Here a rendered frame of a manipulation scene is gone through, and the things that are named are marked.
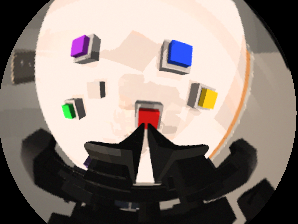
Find purple button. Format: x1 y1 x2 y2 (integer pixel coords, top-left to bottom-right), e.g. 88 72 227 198
71 34 101 65

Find yellow button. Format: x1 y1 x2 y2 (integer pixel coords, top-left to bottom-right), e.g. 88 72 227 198
188 83 218 111

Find blue button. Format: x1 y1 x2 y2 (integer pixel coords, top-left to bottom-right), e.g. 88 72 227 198
158 39 193 75

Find red button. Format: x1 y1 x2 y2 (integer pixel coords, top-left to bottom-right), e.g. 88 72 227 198
134 100 164 129

